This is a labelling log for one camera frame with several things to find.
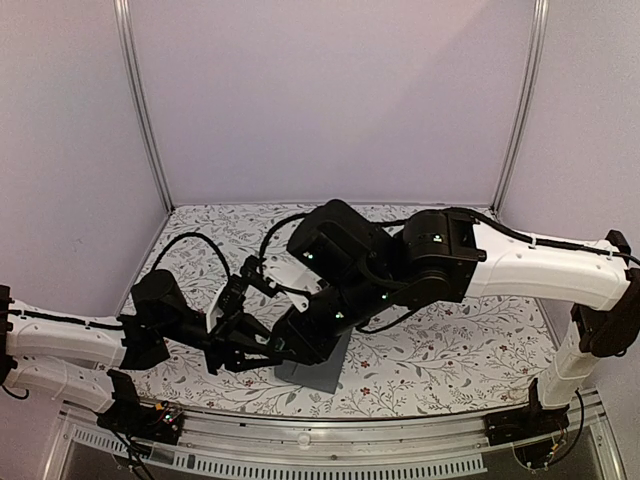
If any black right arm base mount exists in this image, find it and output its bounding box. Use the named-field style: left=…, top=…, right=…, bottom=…
left=483, top=379, right=569, bottom=446

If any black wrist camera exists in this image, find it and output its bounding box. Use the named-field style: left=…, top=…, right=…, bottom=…
left=240, top=255, right=277, bottom=298
left=217, top=275, right=248, bottom=316

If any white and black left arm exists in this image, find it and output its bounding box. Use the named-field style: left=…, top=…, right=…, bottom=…
left=1, top=269, right=282, bottom=434

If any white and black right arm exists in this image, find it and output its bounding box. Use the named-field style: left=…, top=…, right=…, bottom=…
left=268, top=199, right=639, bottom=436

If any right aluminium frame post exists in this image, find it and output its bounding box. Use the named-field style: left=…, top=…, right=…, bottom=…
left=490, top=0, right=549, bottom=217

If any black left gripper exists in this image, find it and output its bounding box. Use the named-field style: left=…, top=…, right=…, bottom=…
left=157, top=304, right=278, bottom=375

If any aluminium slotted front rail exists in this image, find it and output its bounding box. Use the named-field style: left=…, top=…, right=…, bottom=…
left=43, top=393, right=630, bottom=479

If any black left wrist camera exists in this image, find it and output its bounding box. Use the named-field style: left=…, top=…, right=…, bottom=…
left=217, top=275, right=248, bottom=316

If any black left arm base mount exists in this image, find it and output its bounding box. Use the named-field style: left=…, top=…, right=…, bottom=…
left=96, top=370, right=184, bottom=445

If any black camera cable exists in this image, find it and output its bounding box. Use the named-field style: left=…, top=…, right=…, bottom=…
left=152, top=230, right=234, bottom=281
left=257, top=212, right=314, bottom=271

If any black left camera cable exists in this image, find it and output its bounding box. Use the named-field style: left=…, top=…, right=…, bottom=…
left=152, top=230, right=234, bottom=281

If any left aluminium frame post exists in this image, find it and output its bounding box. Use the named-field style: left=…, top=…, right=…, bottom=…
left=113, top=0, right=175, bottom=215

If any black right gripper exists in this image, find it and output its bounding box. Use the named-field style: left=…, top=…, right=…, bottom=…
left=263, top=267, right=394, bottom=366

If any grey-blue envelope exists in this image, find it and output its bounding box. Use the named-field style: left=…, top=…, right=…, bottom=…
left=274, top=329, right=353, bottom=394

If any floral patterned table mat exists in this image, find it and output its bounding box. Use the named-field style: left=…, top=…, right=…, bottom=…
left=133, top=204, right=559, bottom=419

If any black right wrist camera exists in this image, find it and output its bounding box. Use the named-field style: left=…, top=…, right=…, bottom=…
left=240, top=255, right=277, bottom=298

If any aluminium frame post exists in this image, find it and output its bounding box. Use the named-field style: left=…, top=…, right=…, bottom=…
left=113, top=0, right=175, bottom=215
left=490, top=0, right=549, bottom=217

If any black right camera cable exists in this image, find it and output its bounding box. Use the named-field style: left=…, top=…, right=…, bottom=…
left=257, top=212, right=314, bottom=271

